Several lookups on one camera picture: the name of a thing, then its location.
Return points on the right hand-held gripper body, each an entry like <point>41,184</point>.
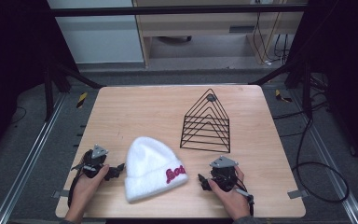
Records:
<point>224,175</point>

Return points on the yellow black striped tape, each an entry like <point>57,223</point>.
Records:
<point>282,96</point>
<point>81,99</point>

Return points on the grey metal table bracket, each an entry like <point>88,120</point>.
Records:
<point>297,193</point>
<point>59,194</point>

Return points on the black metal stand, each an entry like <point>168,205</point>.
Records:
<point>51,84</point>
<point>303,81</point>

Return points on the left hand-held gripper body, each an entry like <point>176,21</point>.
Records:
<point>93,161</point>

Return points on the aluminium floor rail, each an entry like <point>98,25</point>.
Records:
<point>28,158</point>
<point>326,158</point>

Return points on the white cabinet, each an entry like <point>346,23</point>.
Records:
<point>99,40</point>

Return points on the white fluffy beanie hat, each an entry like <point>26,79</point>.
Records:
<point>150,169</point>

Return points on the black horizontal frame bar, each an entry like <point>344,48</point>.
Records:
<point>174,10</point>

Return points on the person's left hand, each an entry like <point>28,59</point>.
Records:
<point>87,189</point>

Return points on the person's right hand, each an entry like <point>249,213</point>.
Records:
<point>233,199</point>

